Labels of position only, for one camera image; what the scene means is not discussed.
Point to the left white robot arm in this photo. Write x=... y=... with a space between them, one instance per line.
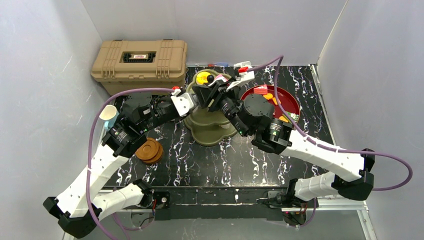
x=81 y=207

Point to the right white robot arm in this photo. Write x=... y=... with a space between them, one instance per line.
x=348 y=174

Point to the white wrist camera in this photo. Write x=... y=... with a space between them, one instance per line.
x=243 y=73
x=184 y=102

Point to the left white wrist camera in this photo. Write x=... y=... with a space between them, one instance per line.
x=184 y=102

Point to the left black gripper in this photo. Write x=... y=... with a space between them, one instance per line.
x=194 y=100

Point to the tan plastic toolbox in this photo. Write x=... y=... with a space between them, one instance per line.
x=123 y=65

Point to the blue mug cream interior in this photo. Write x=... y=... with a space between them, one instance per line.
x=109 y=116

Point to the pink swirl roll cake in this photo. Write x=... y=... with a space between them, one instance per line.
x=221 y=78

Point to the yellow frosted donut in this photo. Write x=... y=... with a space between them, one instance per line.
x=202 y=78

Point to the green layered cake slice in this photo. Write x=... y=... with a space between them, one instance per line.
x=294 y=116

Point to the green three-tier dessert stand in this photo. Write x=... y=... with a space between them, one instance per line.
x=208 y=128

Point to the red layered cake slice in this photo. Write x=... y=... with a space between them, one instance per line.
x=261 y=89

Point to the red blue pen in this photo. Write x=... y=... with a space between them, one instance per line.
x=218 y=64

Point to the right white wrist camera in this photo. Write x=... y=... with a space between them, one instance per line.
x=243 y=73

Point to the brown wooden coaster stack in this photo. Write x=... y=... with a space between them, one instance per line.
x=150 y=152

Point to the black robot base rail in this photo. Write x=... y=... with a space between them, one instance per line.
x=218 y=202

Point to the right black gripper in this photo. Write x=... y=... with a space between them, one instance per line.
x=219 y=94

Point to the yellow square cracker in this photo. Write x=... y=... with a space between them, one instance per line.
x=275 y=101

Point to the yellow fish shaped cookie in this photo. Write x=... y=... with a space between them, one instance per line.
x=268 y=96

